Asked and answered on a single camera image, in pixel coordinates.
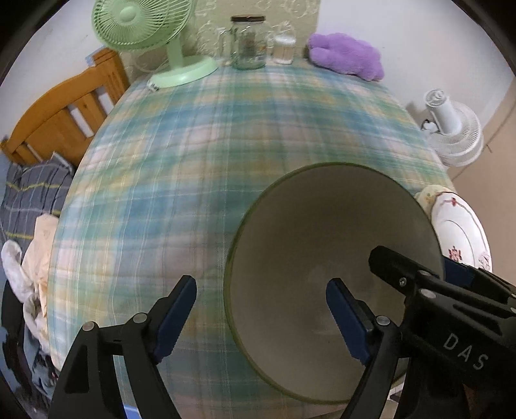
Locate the white plate with red rim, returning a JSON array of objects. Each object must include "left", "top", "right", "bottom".
[{"left": 430, "top": 192, "right": 493, "bottom": 272}]

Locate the large ceramic bowl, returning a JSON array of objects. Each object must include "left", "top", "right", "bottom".
[{"left": 223, "top": 161, "right": 446, "bottom": 405}]

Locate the cream floral plate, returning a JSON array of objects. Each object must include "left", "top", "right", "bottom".
[{"left": 414, "top": 184, "right": 450, "bottom": 212}]

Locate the white crumpled cloth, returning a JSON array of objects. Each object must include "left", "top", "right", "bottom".
[{"left": 1, "top": 214, "right": 59, "bottom": 355}]

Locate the white standing fan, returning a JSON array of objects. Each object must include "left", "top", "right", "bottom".
[{"left": 421, "top": 89, "right": 484, "bottom": 168}]

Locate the plaid tablecloth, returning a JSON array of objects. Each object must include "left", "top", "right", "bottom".
[{"left": 47, "top": 62, "right": 452, "bottom": 418}]

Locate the blue plaid bedding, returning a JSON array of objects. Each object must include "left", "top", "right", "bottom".
[{"left": 1, "top": 153, "right": 75, "bottom": 251}]

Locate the purple plush toy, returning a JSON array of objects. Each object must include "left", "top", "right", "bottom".
[{"left": 307, "top": 33, "right": 385, "bottom": 81}]

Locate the cotton swab container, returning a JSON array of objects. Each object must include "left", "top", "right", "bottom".
[{"left": 272, "top": 34, "right": 296, "bottom": 64}]

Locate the glass jar with black lid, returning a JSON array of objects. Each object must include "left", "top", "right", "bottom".
[{"left": 217, "top": 14, "right": 268, "bottom": 70}]

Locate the green desk fan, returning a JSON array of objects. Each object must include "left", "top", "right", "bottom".
[{"left": 92, "top": 0, "right": 218, "bottom": 92}]

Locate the green cartoon wall cloth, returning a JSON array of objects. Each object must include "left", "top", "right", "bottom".
[{"left": 121, "top": 0, "right": 322, "bottom": 73}]

